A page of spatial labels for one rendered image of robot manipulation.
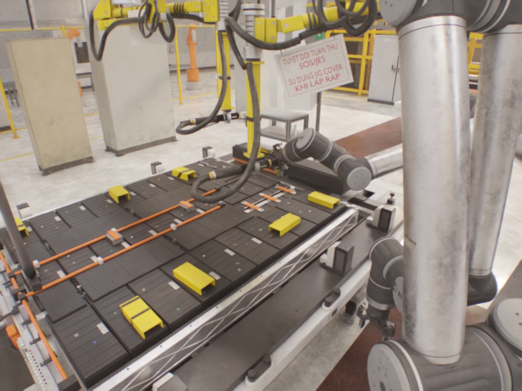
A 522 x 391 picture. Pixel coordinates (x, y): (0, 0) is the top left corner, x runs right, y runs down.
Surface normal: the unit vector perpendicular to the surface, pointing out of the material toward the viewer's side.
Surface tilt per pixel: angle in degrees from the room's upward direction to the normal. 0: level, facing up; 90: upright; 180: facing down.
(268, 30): 90
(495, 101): 84
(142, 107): 90
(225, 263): 0
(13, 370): 0
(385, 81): 90
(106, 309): 0
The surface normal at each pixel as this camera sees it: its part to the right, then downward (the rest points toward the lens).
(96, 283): 0.00, -0.90
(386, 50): -0.68, 0.32
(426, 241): -0.64, 0.11
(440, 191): -0.36, 0.11
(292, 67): -0.11, 0.44
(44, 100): 0.74, 0.30
